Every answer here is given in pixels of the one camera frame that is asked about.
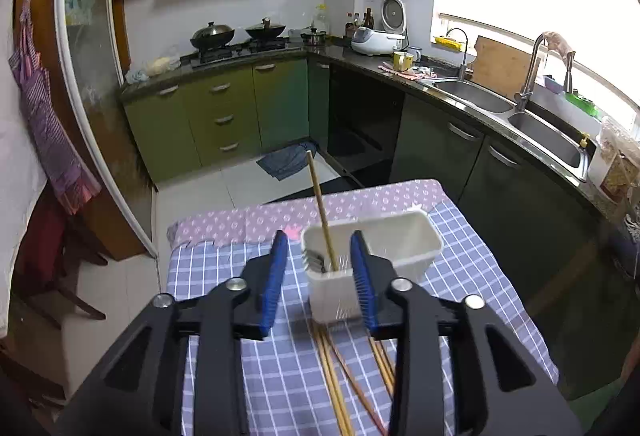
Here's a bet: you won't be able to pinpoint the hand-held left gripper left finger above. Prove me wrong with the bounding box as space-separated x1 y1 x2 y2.
52 230 290 436

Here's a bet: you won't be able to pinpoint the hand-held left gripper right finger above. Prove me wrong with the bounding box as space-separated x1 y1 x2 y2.
349 230 583 436

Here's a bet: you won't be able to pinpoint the white plastic utensil holder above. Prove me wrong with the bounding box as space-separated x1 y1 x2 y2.
301 209 445 323

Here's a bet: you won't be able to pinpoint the light bamboo chopstick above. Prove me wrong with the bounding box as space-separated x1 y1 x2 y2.
306 150 337 273
376 340 397 387
369 340 395 399
311 321 346 436
320 331 356 436

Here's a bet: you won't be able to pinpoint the dark brown chopstick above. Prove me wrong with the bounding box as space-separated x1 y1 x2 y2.
331 345 390 436

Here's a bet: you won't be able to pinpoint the purple patterned cloth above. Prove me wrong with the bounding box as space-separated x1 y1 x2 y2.
167 177 447 249

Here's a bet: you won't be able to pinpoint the blue checkered tablecloth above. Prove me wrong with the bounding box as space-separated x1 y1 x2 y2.
165 201 560 436

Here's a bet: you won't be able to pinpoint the blue floor rag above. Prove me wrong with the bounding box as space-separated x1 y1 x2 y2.
256 141 320 181

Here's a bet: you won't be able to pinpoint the black built-in oven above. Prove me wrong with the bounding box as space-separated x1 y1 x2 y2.
327 64 405 188

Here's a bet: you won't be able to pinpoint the dark green base cabinets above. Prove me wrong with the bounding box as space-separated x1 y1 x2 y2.
307 56 603 317

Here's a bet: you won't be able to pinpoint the light green base cabinets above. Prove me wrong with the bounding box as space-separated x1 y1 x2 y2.
122 56 311 184

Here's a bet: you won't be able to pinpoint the pink dishcloth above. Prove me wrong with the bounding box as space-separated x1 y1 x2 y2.
377 62 436 81

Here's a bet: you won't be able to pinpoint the dark wooden chair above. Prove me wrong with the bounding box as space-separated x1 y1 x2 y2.
14 193 109 332

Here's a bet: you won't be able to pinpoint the black gas stove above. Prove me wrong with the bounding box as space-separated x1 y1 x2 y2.
192 36 303 68

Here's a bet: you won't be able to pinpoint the white rice cooker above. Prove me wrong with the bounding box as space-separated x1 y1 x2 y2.
351 27 407 56

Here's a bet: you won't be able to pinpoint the steel double sink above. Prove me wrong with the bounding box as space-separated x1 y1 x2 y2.
429 77 594 182

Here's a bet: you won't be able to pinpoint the small steel pot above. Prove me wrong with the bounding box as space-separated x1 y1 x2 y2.
300 27 328 47

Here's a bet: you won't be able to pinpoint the small curved faucet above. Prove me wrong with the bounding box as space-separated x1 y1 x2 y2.
446 28 471 81

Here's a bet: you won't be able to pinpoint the plastic bag with food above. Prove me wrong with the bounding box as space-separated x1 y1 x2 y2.
144 50 182 77

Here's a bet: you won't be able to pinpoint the black wok with lid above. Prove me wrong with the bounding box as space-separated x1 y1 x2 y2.
190 20 236 50
245 17 288 41

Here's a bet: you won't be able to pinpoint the wooden cutting board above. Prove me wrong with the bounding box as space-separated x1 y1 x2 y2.
471 35 542 100

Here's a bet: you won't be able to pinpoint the clear plastic oil bottle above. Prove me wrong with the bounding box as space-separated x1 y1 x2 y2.
312 5 332 35

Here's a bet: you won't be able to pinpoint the tall steel faucet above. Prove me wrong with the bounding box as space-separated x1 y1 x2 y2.
514 32 561 112

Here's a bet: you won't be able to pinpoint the clear plastic bag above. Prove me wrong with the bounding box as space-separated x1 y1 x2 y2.
587 116 640 203

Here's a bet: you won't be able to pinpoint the green tray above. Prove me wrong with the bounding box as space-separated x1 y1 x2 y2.
565 91 602 118

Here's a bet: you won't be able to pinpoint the purple striped apron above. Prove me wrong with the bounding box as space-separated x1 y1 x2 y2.
9 0 102 215

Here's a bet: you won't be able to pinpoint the pink cloth on faucet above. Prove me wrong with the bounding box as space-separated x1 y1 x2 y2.
542 30 577 63

